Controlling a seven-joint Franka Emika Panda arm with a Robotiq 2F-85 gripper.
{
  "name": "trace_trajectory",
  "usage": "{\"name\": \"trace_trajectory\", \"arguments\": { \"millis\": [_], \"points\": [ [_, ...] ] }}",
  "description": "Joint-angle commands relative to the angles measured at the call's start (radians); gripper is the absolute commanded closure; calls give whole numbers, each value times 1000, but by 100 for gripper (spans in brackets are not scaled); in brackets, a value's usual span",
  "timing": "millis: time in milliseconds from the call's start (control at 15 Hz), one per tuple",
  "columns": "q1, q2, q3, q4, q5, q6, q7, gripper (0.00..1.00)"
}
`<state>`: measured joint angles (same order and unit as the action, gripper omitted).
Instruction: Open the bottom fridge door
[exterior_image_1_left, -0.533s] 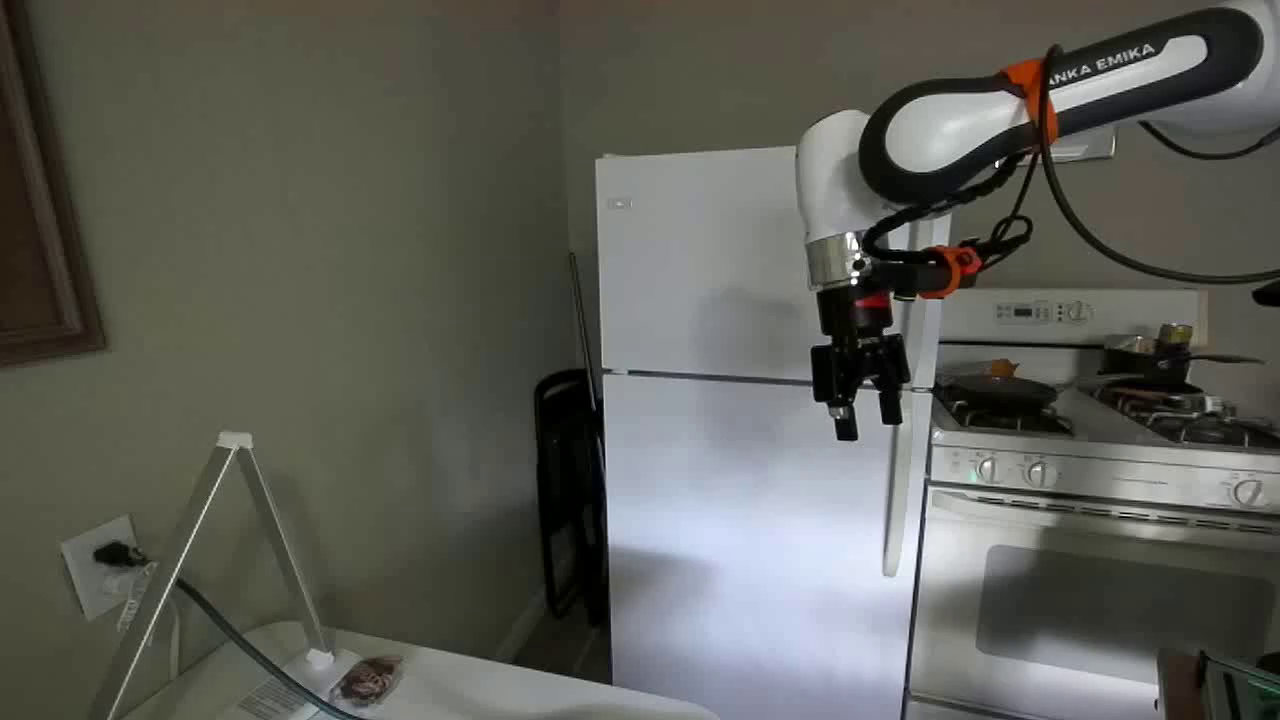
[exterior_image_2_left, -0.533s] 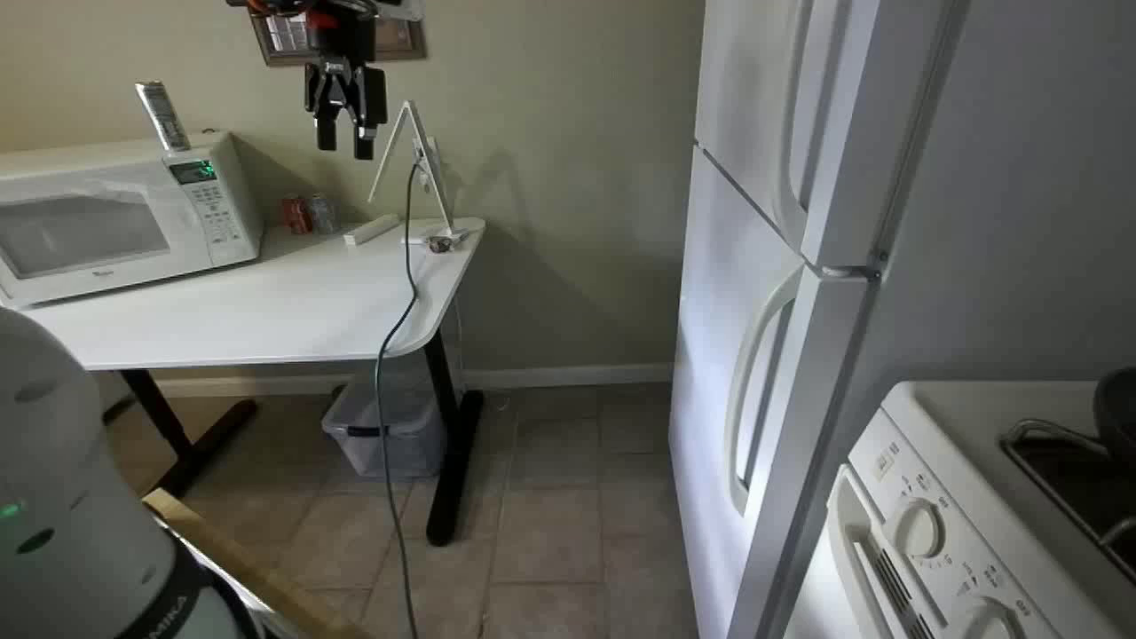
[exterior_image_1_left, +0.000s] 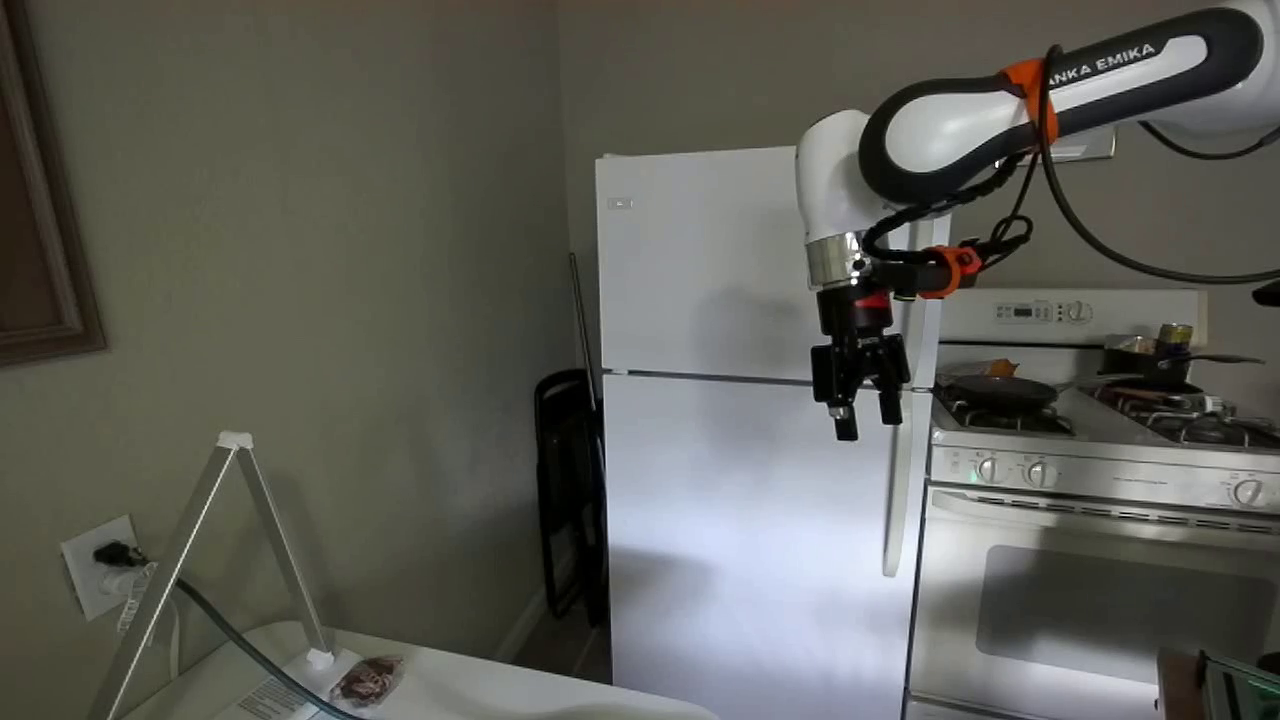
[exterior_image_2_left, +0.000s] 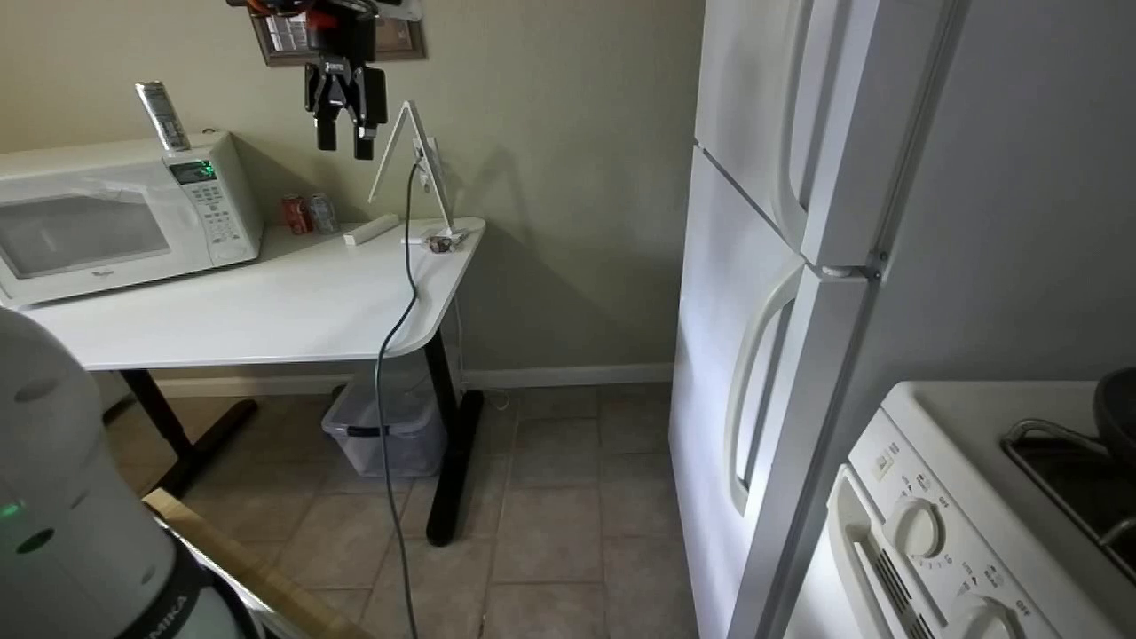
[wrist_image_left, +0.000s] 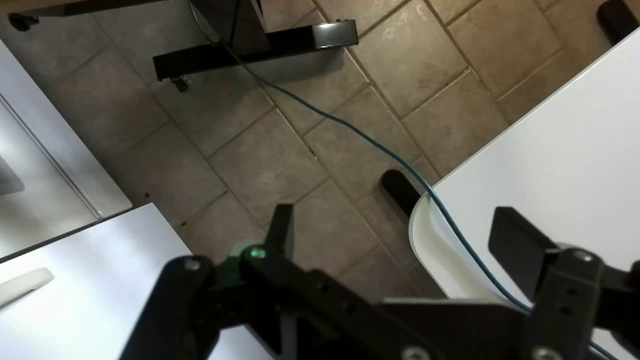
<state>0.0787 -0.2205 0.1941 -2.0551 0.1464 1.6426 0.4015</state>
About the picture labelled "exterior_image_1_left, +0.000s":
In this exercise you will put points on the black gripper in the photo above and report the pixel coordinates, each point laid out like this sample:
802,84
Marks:
852,362

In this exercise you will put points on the white fridge door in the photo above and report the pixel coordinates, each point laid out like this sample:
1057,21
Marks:
747,532

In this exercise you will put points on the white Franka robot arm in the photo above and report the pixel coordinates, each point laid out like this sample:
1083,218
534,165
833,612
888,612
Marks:
962,121

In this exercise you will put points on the white freezer door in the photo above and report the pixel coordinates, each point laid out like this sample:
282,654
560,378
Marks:
705,253

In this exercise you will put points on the steel oven door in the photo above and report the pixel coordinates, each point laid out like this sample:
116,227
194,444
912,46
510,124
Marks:
1093,600

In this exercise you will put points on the white stove knob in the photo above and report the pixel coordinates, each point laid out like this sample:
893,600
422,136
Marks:
985,468
1035,468
1249,488

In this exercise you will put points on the black frying pan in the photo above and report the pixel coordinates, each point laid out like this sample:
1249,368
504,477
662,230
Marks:
1002,393

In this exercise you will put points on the stainless steel stove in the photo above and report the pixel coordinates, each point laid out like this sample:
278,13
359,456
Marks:
1065,532

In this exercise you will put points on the dark cooking pot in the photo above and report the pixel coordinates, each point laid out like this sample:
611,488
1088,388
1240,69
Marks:
1164,358

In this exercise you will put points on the black folding chair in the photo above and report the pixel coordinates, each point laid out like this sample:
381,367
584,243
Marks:
564,492

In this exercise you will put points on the green edged box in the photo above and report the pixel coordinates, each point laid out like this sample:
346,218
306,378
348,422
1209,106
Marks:
1223,684

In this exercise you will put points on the small brown table item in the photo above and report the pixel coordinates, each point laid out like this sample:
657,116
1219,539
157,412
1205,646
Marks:
371,677

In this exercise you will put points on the black power plug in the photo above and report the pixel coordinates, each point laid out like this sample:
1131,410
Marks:
116,554

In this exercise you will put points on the brown framed board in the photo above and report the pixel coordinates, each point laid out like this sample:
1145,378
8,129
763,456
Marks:
33,200

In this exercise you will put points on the black wrist camera orange mount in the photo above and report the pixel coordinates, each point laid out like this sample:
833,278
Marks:
923,275

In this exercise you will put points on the white A-frame camera stand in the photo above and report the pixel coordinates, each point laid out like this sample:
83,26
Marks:
234,444

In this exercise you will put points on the white wall outlet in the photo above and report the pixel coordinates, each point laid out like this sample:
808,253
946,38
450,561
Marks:
89,587

